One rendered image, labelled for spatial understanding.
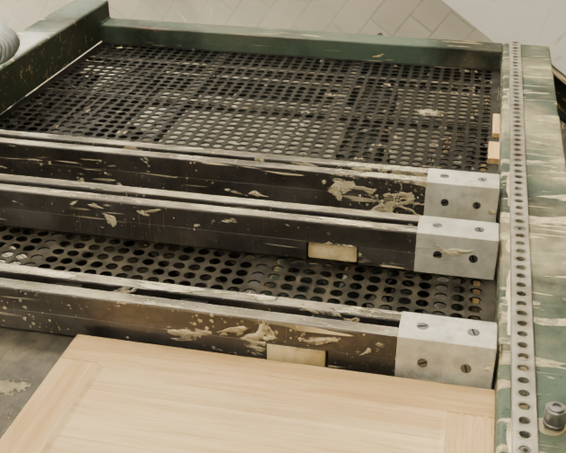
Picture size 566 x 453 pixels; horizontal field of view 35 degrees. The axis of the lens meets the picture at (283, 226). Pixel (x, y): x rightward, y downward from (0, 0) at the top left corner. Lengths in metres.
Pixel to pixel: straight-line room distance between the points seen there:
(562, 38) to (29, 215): 3.76
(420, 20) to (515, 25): 1.62
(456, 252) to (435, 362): 0.29
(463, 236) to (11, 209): 0.76
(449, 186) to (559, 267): 0.28
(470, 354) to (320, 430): 0.22
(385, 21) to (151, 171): 4.93
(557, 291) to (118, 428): 0.64
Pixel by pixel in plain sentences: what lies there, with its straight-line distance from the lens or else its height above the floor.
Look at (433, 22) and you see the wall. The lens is 6.49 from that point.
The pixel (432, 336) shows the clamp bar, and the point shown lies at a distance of 1.19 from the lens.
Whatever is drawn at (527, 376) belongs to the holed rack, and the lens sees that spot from 1.17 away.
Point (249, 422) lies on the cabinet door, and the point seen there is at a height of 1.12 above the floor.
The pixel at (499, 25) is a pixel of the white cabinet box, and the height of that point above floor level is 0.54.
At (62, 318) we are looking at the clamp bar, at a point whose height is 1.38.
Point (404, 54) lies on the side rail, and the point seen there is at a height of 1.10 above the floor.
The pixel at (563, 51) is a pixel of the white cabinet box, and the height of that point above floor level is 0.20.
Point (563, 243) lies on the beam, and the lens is 1.50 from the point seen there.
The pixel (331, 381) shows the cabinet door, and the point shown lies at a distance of 1.18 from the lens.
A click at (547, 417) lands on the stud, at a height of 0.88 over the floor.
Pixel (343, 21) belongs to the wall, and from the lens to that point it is 6.59.
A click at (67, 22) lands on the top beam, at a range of 2.49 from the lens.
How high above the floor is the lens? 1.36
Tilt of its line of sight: 7 degrees down
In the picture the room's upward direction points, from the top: 53 degrees counter-clockwise
